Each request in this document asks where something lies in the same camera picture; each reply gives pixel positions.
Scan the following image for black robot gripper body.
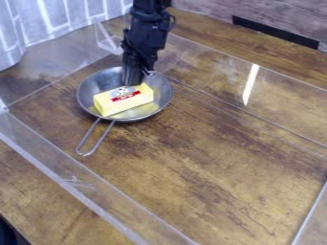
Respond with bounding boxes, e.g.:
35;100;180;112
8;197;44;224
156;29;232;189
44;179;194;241
122;8;175;69

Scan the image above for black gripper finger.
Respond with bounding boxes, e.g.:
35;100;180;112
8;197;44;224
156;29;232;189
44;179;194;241
140;59;155;80
122;43;144;86

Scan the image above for yellow butter block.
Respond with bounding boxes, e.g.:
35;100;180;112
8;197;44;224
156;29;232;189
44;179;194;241
94;82;154;117

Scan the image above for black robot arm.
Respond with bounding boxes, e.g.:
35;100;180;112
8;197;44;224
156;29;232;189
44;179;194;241
122;0;176;86

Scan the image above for silver frying pan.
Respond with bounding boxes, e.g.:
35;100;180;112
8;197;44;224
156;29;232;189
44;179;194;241
75;67;172;156

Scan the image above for black bar on table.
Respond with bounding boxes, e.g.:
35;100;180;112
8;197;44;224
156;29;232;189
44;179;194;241
232;15;319;50

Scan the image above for white sheer curtain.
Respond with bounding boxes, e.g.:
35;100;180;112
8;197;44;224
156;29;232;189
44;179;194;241
0;0;134;71

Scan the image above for clear acrylic enclosure wall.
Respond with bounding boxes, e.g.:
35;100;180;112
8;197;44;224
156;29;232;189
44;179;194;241
0;20;327;245

